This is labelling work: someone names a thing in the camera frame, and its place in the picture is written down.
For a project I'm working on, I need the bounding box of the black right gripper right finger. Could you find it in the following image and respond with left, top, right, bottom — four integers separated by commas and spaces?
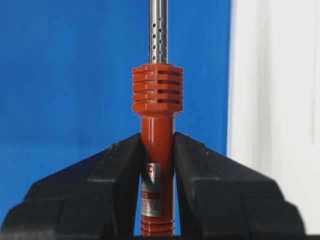
173, 133, 306, 238

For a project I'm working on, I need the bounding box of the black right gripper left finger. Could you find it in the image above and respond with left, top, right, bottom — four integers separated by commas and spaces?
0, 134, 141, 240

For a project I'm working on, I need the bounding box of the red handled soldering iron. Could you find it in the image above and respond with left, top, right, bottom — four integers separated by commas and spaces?
132, 0, 183, 237

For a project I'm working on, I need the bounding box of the white foam board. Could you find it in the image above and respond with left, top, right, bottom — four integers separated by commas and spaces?
227, 0, 320, 234

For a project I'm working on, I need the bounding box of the blue table cloth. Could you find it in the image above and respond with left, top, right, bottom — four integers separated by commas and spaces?
0, 0, 232, 216

